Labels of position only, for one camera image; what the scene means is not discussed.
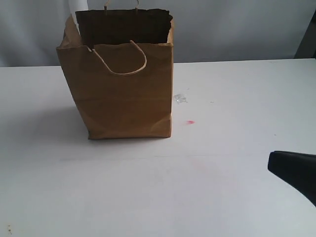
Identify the brown paper bag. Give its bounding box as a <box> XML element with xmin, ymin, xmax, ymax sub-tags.
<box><xmin>56</xmin><ymin>7</ymin><xmax>173</xmax><ymax>139</ymax></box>

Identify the clear plastic scrap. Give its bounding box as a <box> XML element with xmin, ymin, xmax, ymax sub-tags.
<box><xmin>173</xmin><ymin>94</ymin><xmax>188</xmax><ymax>104</ymax></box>

